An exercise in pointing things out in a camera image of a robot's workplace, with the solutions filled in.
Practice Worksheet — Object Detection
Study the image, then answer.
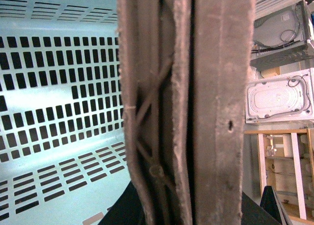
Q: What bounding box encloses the light blue plastic basket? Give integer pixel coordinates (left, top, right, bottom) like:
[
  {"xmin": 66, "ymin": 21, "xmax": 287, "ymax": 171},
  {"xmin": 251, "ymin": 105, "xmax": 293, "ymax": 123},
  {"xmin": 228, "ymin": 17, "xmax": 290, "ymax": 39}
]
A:
[{"xmin": 0, "ymin": 0, "xmax": 130, "ymax": 225}]

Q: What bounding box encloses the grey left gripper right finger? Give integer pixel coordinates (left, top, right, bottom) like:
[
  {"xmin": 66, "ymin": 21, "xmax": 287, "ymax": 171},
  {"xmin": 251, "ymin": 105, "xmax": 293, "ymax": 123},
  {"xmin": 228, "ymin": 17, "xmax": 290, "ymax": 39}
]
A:
[{"xmin": 192, "ymin": 0, "xmax": 256, "ymax": 225}]

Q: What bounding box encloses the wooden shelf frame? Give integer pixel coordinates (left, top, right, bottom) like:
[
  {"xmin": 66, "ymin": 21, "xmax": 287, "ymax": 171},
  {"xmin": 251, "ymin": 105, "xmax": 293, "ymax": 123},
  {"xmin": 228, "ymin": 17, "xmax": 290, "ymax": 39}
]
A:
[{"xmin": 245, "ymin": 129, "xmax": 314, "ymax": 225}]

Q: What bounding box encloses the black tray edge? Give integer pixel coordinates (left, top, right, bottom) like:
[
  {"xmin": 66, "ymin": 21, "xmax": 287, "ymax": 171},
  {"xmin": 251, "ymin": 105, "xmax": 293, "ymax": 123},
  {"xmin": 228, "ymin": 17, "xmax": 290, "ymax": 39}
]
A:
[{"xmin": 99, "ymin": 182, "xmax": 292, "ymax": 225}]

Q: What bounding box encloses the white washing machine back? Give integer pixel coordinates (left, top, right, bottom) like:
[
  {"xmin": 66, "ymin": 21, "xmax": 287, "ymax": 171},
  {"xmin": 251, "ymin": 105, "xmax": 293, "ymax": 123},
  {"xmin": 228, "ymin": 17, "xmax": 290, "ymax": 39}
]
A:
[{"xmin": 245, "ymin": 68, "xmax": 314, "ymax": 125}]

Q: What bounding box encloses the grey appliance back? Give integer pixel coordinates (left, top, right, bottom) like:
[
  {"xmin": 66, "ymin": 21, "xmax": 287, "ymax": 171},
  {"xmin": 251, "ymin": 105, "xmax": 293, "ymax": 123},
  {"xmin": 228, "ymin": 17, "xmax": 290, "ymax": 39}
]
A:
[{"xmin": 250, "ymin": 0, "xmax": 314, "ymax": 71}]

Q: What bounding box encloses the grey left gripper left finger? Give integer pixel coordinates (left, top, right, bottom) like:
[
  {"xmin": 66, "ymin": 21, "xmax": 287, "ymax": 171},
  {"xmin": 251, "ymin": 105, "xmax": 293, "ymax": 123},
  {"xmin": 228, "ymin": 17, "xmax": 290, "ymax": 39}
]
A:
[{"xmin": 117, "ymin": 0, "xmax": 193, "ymax": 225}]

